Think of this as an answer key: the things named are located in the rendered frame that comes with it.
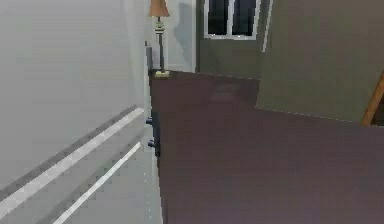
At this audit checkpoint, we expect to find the orange shade floor lamp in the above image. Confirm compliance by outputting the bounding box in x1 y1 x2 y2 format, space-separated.
148 0 172 79

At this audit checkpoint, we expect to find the white framed window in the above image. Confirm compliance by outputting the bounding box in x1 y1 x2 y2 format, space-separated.
203 0 262 41

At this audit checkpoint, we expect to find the brown wooden furniture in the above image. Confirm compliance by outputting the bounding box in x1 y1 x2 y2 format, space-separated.
361 69 384 127

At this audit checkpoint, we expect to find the dark blue door handle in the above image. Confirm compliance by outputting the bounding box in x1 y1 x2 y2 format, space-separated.
145 111 162 158

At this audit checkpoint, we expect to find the grey door handle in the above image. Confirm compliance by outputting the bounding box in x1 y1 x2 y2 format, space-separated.
144 40 154 71

